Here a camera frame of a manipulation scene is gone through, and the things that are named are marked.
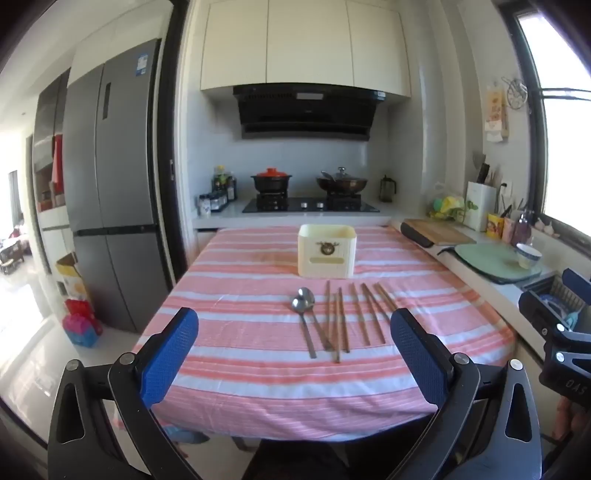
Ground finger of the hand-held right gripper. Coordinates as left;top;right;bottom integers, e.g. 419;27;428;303
518;288;570;342
562;268;591;308

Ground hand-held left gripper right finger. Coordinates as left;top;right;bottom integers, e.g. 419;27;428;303
385;308;543;480

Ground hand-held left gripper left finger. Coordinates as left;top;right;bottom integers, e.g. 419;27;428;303
48;307;200;480

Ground metal spoon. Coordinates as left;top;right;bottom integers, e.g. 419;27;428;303
298;287;334;350
291;296;318;360

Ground cream utensil holder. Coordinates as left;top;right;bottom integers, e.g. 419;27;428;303
297;224;356;279

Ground person's right hand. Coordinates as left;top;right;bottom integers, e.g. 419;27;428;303
554;396;583;441

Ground white blue bowl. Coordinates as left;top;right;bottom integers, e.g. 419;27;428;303
516;244;542;269

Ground green cutting board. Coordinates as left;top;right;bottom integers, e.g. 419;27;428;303
455;244;541;282

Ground purple bottle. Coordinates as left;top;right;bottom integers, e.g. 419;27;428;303
512;210;534;245

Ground pink red toy blocks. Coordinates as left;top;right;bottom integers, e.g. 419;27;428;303
65;299;103;347

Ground pink white striped tablecloth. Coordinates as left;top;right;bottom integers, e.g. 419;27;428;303
113;226;517;443

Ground black board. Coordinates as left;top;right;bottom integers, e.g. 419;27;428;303
400;222;435;248

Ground white knife block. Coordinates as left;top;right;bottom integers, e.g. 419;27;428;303
464;181;497;232

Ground wooden cutting board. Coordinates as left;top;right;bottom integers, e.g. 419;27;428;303
404;219;476;246

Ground cardboard box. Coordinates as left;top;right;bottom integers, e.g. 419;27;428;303
56;253;88;301

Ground white kitchen counter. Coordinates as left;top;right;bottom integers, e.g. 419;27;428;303
193;198;559;324

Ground bag of yellow green cloths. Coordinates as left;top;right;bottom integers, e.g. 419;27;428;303
429;182;467;220

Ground grey refrigerator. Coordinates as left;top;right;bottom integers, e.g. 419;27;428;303
62;39;169;333

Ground black gas hob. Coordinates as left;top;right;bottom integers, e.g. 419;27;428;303
242;196;380;214

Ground dark wok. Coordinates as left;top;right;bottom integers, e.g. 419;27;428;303
316;176;369;195

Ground black casserole pot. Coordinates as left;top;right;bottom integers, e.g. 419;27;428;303
251;174;293;192

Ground glass wok lid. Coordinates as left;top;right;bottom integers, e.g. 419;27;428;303
322;167;358;183

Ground red hanging cloth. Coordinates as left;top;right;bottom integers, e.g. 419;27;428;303
52;135;64;185

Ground black range hood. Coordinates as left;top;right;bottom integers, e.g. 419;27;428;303
233;84;386;141

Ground dark window frame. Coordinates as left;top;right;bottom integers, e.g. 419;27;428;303
508;0;591;241

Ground wall calendar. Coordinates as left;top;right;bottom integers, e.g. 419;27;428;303
485;88;509;141

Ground metal wire trivet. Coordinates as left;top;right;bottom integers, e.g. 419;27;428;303
505;78;528;109

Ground white wall cabinets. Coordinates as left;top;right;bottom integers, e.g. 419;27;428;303
200;0;411;97

